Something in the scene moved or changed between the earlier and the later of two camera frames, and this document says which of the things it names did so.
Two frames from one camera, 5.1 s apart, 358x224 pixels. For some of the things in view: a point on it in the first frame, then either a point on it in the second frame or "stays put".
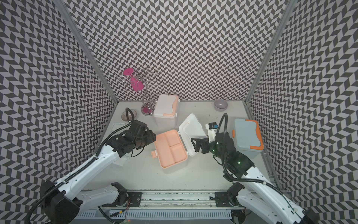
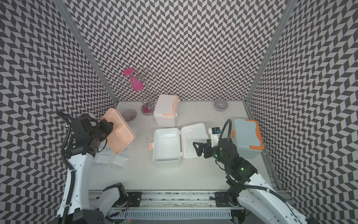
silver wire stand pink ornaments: x=138 y=80 stays put
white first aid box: x=165 y=111 stays put
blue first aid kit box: x=248 y=137 stays put
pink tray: x=170 y=148 to x=122 y=135
